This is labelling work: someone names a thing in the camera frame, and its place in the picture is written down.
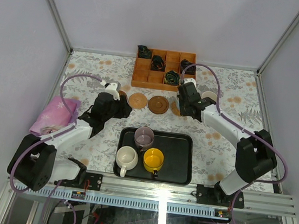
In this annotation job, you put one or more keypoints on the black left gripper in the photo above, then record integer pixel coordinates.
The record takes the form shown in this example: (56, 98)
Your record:
(123, 106)

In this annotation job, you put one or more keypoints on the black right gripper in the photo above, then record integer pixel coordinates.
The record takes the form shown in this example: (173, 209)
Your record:
(182, 112)

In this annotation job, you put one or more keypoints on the dark wooden coaster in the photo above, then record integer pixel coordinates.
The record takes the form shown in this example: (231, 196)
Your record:
(158, 105)
(123, 96)

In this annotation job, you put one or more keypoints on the woven rattan coaster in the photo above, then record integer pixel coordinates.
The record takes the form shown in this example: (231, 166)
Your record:
(175, 108)
(137, 101)

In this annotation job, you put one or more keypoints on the pink cup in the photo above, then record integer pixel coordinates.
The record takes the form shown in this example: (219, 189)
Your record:
(210, 95)

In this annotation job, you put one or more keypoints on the purple cup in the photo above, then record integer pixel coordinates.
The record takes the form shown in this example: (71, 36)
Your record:
(143, 138)

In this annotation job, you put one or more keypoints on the white cup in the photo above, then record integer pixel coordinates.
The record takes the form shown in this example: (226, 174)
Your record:
(126, 159)

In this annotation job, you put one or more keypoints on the yellow cup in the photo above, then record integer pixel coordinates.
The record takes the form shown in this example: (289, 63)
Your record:
(153, 161)

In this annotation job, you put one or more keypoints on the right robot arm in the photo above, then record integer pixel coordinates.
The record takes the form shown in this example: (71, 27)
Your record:
(254, 154)

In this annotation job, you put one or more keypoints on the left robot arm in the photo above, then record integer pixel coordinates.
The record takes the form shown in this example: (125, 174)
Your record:
(35, 162)

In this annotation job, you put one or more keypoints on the rolled dark cloth green floral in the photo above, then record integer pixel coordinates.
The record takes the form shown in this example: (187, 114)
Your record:
(172, 78)

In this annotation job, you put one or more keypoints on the wooden compartment tray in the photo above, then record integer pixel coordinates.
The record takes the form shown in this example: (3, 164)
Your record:
(145, 78)

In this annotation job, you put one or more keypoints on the rolled dark cloth right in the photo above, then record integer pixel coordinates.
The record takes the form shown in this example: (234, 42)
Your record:
(188, 67)

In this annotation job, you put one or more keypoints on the black serving tray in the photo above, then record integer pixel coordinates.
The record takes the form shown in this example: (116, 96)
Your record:
(177, 166)

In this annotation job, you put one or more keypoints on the rolled dark cloth orange pattern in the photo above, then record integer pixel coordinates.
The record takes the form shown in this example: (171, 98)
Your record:
(157, 64)

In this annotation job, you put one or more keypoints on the rolled dark cloth back-left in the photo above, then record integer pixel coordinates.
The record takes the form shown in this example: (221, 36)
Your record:
(144, 52)

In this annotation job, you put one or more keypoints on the pink patterned cloth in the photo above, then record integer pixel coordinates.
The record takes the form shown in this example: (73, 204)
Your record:
(55, 116)

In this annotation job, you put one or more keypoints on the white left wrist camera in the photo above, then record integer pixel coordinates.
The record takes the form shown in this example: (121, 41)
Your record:
(112, 88)

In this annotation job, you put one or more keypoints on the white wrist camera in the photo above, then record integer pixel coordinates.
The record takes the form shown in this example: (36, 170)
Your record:
(188, 80)
(112, 88)

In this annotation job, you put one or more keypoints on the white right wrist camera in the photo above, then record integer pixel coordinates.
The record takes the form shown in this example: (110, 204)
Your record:
(188, 80)

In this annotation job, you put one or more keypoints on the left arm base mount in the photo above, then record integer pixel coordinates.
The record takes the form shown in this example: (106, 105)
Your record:
(86, 178)

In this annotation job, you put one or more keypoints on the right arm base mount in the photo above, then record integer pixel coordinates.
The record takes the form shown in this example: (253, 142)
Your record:
(210, 194)

